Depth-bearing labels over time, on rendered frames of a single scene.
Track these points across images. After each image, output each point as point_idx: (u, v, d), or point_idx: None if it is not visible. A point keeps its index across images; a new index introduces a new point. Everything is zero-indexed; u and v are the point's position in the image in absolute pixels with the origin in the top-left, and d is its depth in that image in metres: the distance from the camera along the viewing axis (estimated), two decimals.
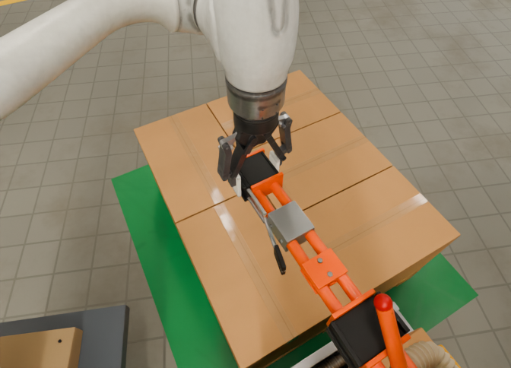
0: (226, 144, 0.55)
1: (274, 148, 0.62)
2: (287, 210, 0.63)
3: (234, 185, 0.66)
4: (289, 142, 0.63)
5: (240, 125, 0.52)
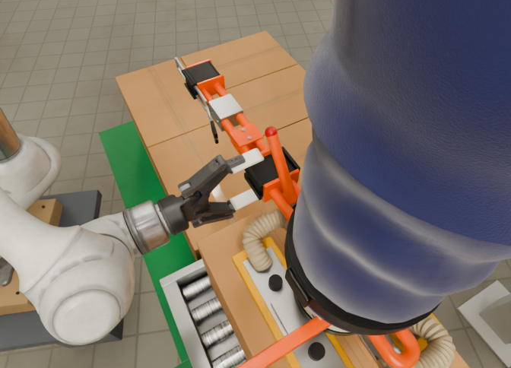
0: (179, 188, 0.60)
1: (215, 202, 0.71)
2: (223, 99, 0.80)
3: (241, 156, 0.62)
4: None
5: (166, 200, 0.62)
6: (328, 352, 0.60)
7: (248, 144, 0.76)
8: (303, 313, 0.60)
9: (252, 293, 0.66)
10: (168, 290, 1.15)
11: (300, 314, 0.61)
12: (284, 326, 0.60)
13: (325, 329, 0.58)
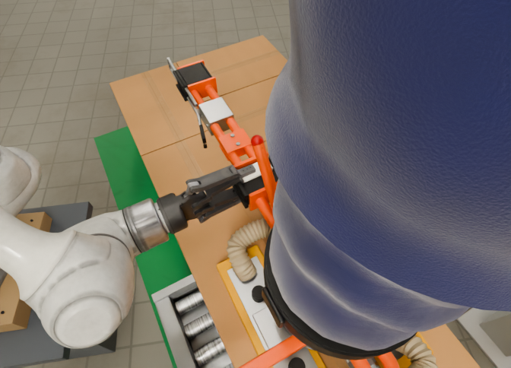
0: (186, 183, 0.61)
1: (219, 192, 0.69)
2: (214, 103, 0.79)
3: (252, 166, 0.67)
4: None
5: (166, 198, 0.62)
6: (309, 367, 0.59)
7: (236, 150, 0.74)
8: (284, 327, 0.59)
9: (234, 302, 0.65)
10: (160, 305, 1.12)
11: (282, 328, 0.60)
12: (265, 340, 0.59)
13: (306, 345, 0.56)
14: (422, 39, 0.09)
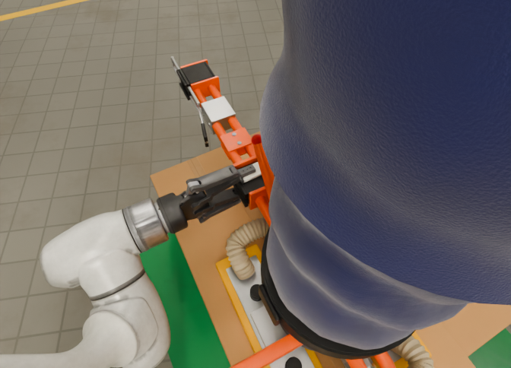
0: (186, 183, 0.61)
1: (219, 192, 0.69)
2: (216, 102, 0.79)
3: (252, 166, 0.67)
4: None
5: (166, 198, 0.62)
6: (306, 367, 0.58)
7: (238, 149, 0.74)
8: (281, 326, 0.59)
9: (233, 301, 0.65)
10: None
11: (280, 327, 0.60)
12: (262, 338, 0.59)
13: (303, 345, 0.56)
14: (411, 16, 0.08)
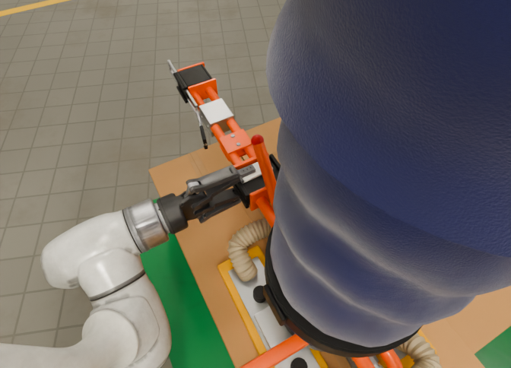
0: (186, 184, 0.61)
1: (219, 192, 0.69)
2: (214, 104, 0.79)
3: (252, 166, 0.67)
4: None
5: (166, 198, 0.62)
6: None
7: (237, 150, 0.74)
8: (286, 327, 0.59)
9: (236, 303, 0.65)
10: None
11: (284, 328, 0.59)
12: (267, 340, 0.58)
13: (309, 345, 0.56)
14: None
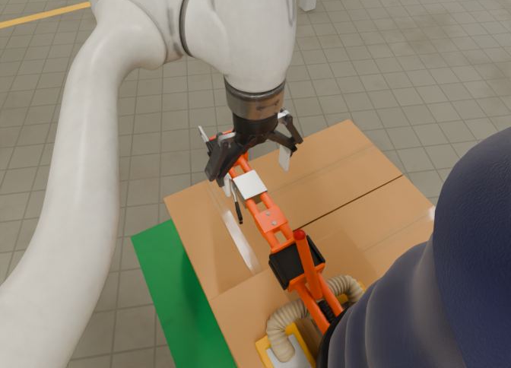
0: (225, 140, 0.54)
1: (281, 142, 0.62)
2: (247, 177, 0.81)
3: (223, 185, 0.64)
4: (296, 134, 0.63)
5: (239, 125, 0.52)
6: None
7: None
8: None
9: None
10: None
11: None
12: None
13: None
14: None
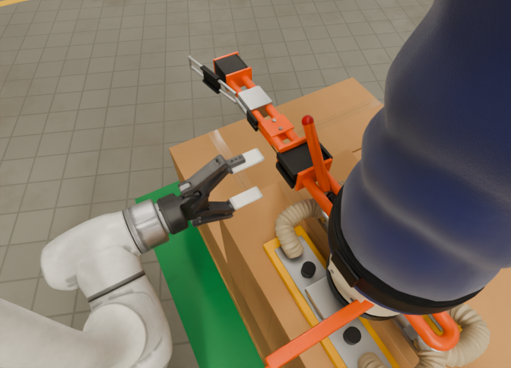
0: (179, 188, 0.60)
1: (215, 202, 0.71)
2: (252, 91, 0.82)
3: (241, 156, 0.62)
4: None
5: (166, 199, 0.62)
6: (363, 337, 0.61)
7: (277, 134, 0.77)
8: (338, 298, 0.62)
9: (284, 279, 0.68)
10: None
11: (335, 299, 0.62)
12: (320, 311, 0.61)
13: (362, 314, 0.59)
14: None
